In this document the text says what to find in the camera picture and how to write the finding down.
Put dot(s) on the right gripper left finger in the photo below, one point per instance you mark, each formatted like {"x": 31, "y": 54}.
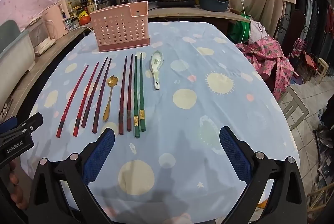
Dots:
{"x": 60, "y": 191}

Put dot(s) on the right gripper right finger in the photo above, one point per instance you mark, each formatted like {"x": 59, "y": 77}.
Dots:
{"x": 286, "y": 202}

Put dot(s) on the dark red twisted chopstick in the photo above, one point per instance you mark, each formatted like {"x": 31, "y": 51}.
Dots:
{"x": 90, "y": 100}
{"x": 98, "y": 107}

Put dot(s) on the gold flower spoon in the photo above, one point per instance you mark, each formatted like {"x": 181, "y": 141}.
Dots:
{"x": 111, "y": 82}

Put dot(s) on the green chopstick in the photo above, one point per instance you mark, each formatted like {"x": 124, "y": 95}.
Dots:
{"x": 141, "y": 100}
{"x": 136, "y": 109}

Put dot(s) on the white ceramic soup spoon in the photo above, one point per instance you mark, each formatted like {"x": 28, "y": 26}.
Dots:
{"x": 157, "y": 60}

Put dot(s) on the person left hand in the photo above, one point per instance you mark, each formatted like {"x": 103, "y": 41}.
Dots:
{"x": 17, "y": 194}

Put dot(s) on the white blue storage bin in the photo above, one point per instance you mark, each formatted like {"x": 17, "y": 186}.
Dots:
{"x": 17, "y": 56}

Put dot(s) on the white blender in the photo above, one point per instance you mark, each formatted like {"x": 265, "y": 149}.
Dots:
{"x": 39, "y": 36}

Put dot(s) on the pink electric kettle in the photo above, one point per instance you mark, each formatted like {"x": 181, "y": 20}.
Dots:
{"x": 55, "y": 17}

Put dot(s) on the red tomato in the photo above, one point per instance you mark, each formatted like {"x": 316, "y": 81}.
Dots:
{"x": 84, "y": 19}

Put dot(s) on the yellow oil bottle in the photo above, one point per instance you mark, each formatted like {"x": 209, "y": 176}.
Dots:
{"x": 91, "y": 7}

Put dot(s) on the pink perforated utensil holder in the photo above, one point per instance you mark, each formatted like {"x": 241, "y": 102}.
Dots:
{"x": 121, "y": 27}

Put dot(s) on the light blue patterned tablecloth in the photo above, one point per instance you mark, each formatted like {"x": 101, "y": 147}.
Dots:
{"x": 177, "y": 171}

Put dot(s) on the pink floral fabric pile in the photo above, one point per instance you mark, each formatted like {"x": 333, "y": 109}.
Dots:
{"x": 269, "y": 61}

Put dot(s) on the stacked yellow blue bowls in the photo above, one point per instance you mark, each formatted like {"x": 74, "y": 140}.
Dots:
{"x": 213, "y": 5}

